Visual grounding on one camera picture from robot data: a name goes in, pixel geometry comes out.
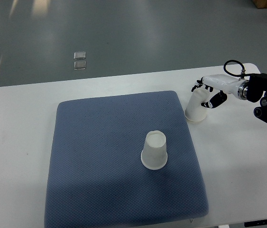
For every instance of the wooden box corner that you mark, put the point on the wooden box corner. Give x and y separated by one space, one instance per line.
260 4

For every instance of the lower metal floor plate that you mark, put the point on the lower metal floor plate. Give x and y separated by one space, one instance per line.
80 65

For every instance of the metal floor plate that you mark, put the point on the metal floor plate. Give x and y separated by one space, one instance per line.
79 55
80 65

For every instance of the white paper cup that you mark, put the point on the white paper cup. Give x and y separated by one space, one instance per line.
194 111
154 154

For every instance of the upper metal floor plate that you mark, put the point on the upper metal floor plate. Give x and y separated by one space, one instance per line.
79 55

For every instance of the blue quilted cushion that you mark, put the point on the blue quilted cushion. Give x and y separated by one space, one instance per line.
96 178

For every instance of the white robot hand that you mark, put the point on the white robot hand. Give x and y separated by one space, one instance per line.
227 84

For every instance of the black table control panel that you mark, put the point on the black table control panel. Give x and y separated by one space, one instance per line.
255 223

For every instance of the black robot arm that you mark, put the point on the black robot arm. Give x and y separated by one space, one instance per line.
250 87

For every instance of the white paper cup on cushion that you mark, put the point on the white paper cup on cushion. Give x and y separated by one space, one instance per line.
154 154

